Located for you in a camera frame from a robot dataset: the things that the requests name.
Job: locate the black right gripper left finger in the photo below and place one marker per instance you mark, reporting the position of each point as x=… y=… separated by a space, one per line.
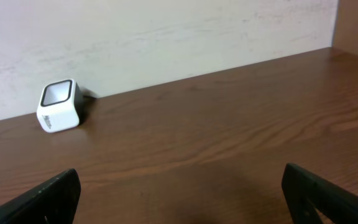
x=53 y=201

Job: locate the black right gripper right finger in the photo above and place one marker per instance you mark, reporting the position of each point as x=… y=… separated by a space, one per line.
x=307 y=195

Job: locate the white barcode scanner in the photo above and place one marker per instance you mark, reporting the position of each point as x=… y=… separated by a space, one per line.
x=61 y=106

